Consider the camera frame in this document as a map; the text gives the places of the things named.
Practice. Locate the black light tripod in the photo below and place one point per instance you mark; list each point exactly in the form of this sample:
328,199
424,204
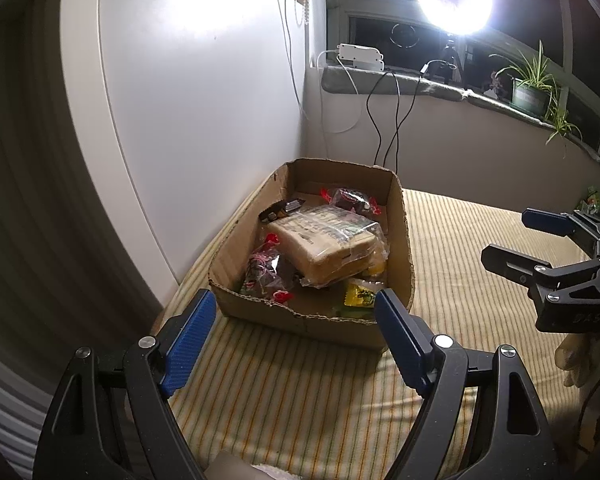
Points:
452,57

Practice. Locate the cardboard box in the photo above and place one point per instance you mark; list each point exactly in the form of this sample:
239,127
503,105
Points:
280,319

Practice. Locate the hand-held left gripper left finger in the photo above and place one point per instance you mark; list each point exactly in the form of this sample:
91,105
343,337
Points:
190,340

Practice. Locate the white power adapter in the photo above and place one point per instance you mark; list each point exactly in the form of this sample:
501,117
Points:
361,56

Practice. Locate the brown chocolate bar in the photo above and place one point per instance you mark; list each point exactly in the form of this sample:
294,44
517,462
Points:
282,210

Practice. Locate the bagged sliced bread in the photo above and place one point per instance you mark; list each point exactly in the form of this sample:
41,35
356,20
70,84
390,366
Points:
325,250

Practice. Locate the person's right hand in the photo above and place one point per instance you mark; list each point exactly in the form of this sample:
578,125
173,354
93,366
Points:
575,357

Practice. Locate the green snack bag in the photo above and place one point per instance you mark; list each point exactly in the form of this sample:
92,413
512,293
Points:
591,201

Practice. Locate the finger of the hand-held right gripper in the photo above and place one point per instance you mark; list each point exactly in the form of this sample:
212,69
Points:
545,221
510,260

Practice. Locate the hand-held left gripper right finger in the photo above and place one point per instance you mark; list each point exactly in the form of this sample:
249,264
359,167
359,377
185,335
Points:
402,345

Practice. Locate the dark plum snack red wrapper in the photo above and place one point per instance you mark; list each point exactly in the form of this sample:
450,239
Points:
350,199
262,265

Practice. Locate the yellow snack packet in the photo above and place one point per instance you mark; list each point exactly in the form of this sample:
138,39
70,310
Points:
362,296

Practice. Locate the potted spider plant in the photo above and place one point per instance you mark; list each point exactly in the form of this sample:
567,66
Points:
530,97

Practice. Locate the light green candy packet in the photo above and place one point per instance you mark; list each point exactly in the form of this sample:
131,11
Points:
345,312

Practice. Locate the small dark figurine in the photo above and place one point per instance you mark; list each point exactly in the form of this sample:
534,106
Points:
495,85

